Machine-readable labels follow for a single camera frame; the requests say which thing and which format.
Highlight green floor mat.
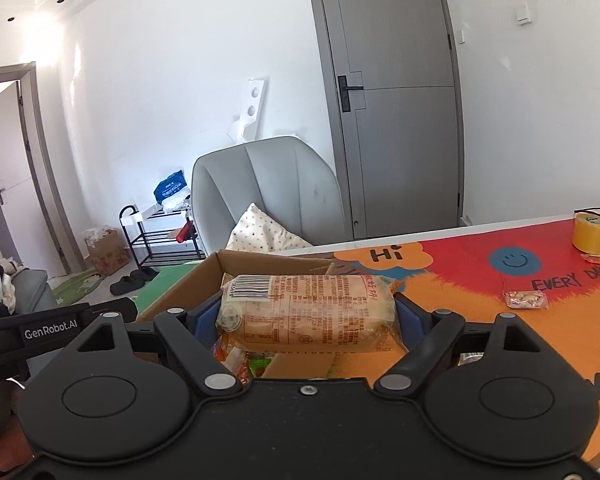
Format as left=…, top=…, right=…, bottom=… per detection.
left=52, top=261, right=206, bottom=313

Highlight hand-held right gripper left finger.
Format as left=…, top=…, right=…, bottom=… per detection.
left=67, top=296, right=254, bottom=397

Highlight dotted white pillow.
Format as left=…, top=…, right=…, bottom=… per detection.
left=224, top=202, right=314, bottom=254

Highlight dark slippers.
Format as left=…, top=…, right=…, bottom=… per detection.
left=109, top=267, right=159, bottom=297

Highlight colourful printed table mat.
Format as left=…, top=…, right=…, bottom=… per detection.
left=300, top=210, right=600, bottom=463

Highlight white foam piece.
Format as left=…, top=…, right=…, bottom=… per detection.
left=226, top=77, right=271, bottom=144

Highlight orange snack packet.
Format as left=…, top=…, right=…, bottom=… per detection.
left=213, top=335, right=251, bottom=386

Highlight yellow tape roll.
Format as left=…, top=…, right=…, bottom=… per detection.
left=572, top=212, right=600, bottom=255

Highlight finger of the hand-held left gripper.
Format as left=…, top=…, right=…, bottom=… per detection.
left=86, top=297, right=137, bottom=324

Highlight black door handle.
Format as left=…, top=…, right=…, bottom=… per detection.
left=337, top=74, right=365, bottom=113

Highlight open grey side door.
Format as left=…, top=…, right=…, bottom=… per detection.
left=0, top=62, right=87, bottom=275

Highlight grey sofa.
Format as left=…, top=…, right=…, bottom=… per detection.
left=0, top=260, right=59, bottom=322

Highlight cardboard box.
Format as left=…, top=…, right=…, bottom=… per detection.
left=134, top=248, right=352, bottom=382

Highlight brown floor carton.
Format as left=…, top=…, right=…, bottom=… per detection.
left=84, top=227, right=132, bottom=277

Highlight grey chair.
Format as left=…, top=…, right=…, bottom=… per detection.
left=190, top=135, right=347, bottom=257

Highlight black shoe rack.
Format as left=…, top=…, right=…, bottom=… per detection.
left=118, top=204, right=207, bottom=269

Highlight blue plastic bag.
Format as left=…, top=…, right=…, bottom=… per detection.
left=153, top=169, right=191, bottom=206

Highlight small peanut bar packet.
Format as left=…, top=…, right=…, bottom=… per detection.
left=503, top=289, right=550, bottom=310

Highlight large orange biscuit packet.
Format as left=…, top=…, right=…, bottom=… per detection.
left=215, top=273, right=399, bottom=357

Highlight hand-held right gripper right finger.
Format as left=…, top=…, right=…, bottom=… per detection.
left=374, top=291, right=554, bottom=397

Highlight person's left hand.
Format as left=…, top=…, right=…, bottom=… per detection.
left=0, top=419, right=35, bottom=478

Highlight white plastic bag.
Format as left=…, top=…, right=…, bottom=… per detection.
left=162, top=189, right=192, bottom=214

